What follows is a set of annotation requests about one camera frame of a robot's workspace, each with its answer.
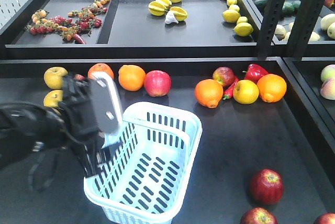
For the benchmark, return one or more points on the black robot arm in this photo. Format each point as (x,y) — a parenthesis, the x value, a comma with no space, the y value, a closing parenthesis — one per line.
(27,127)

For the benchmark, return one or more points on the yellow starfruit right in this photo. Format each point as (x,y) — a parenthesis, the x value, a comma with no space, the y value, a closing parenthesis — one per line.
(179,13)

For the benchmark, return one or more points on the light blue plastic basket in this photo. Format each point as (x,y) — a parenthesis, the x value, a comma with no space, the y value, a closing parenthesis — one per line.
(146,177)

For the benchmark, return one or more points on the dark red apple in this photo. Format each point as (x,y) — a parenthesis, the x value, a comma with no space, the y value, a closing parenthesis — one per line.
(258,215)
(266,187)

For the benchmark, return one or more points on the yellow starfruit left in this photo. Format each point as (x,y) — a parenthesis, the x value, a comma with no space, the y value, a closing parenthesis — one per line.
(156,8)

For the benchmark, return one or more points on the black wooden produce stand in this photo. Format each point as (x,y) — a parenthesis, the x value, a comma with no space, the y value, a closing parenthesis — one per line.
(237,140)

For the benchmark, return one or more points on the orange with navel right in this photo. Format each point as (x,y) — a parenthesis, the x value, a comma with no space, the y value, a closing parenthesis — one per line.
(272,88)

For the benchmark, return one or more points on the pink red apple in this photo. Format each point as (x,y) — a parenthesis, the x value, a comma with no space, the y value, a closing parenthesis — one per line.
(157,83)

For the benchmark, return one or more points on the white garlic bulb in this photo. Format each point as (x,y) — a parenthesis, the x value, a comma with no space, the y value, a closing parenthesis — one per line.
(170,18)

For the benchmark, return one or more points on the small red chili pepper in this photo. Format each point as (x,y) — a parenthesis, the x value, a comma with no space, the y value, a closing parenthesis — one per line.
(228,93)

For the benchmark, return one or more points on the dark red apple left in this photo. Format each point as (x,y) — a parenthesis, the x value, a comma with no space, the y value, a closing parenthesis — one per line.
(258,215)

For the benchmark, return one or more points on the peach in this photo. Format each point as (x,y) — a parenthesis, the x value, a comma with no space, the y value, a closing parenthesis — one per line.
(327,72)
(327,89)

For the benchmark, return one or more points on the yellow round fruit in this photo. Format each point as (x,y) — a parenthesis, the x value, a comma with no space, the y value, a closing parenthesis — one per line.
(245,92)

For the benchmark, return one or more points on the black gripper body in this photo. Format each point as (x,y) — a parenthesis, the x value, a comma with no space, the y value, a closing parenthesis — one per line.
(91,107)

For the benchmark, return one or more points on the pale yellow pear right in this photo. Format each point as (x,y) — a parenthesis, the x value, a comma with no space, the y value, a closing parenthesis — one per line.
(327,24)

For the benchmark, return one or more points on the orange with navel left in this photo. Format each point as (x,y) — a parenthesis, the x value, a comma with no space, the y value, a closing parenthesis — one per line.
(208,93)

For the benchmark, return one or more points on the red bell pepper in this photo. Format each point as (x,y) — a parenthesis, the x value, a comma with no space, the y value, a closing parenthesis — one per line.
(254,72)

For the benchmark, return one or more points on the orange with navel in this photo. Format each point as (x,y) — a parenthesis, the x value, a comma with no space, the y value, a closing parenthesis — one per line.
(208,93)
(272,88)

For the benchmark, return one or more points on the red green apple back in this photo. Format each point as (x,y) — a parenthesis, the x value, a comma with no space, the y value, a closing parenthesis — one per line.
(224,76)

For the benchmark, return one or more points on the dark red apple back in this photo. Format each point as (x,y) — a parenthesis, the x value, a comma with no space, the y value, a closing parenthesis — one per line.
(266,187)

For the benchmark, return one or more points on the row of yellow lemons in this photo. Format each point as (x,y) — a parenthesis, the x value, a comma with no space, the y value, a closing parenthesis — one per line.
(232,15)

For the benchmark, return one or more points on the cherry tomato vine pile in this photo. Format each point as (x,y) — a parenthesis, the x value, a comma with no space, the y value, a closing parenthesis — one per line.
(73,26)

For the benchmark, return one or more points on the yellow green apple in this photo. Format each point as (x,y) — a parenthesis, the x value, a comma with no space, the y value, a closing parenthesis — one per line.
(53,77)

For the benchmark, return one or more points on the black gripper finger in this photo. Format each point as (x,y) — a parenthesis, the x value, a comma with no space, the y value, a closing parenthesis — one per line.
(92,155)

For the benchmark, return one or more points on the peach front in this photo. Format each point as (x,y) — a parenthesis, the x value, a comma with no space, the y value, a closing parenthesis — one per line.
(327,89)

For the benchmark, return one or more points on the peach back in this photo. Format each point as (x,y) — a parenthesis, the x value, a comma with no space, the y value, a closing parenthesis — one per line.
(327,72)

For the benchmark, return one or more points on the red yellow apple front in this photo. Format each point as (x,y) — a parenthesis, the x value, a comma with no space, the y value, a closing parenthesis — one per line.
(327,218)

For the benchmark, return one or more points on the plain orange fruit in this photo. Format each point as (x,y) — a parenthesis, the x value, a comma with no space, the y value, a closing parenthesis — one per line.
(131,77)
(100,67)

